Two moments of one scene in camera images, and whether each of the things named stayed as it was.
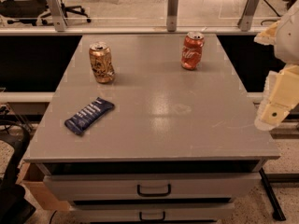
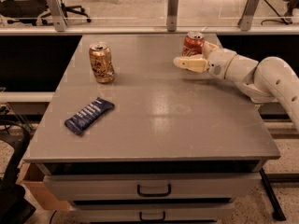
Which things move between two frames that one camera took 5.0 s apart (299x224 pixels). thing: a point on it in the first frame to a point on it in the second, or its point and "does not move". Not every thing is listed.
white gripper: (291, 40) to (221, 63)
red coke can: (192, 46) does not move
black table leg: (277, 213) does not move
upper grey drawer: (151, 187) does not move
